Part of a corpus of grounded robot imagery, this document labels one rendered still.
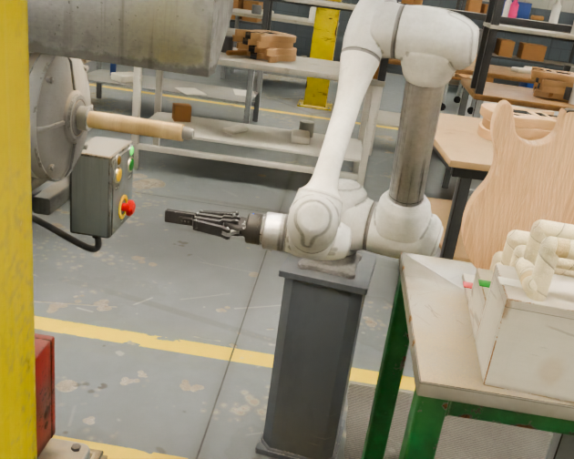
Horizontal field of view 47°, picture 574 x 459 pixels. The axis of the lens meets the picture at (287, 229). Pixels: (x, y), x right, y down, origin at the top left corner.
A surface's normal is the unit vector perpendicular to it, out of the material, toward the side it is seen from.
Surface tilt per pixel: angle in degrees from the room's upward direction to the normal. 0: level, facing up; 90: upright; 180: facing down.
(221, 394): 0
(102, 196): 90
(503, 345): 90
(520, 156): 90
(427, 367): 0
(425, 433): 89
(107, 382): 0
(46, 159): 104
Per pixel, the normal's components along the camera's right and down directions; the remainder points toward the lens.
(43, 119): 0.83, 0.24
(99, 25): -0.10, 0.36
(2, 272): 0.99, 0.15
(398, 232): -0.28, 0.55
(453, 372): 0.12, -0.92
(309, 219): -0.05, -0.04
